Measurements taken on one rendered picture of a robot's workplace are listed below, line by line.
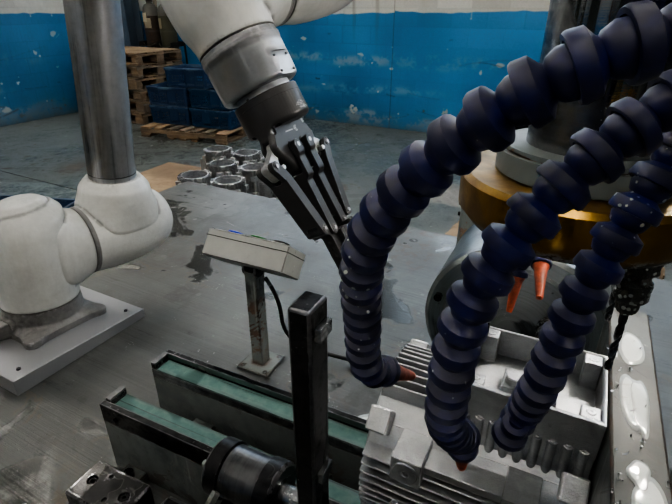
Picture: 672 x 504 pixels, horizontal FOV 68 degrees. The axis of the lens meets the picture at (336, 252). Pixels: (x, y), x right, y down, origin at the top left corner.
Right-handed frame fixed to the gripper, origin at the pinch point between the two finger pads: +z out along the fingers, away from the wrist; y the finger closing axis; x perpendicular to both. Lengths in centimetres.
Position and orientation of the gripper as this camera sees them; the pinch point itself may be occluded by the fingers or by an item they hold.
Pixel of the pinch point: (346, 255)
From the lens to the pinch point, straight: 58.1
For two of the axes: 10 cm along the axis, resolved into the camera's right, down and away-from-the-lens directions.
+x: -7.8, 2.8, 5.6
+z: 4.5, 8.7, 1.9
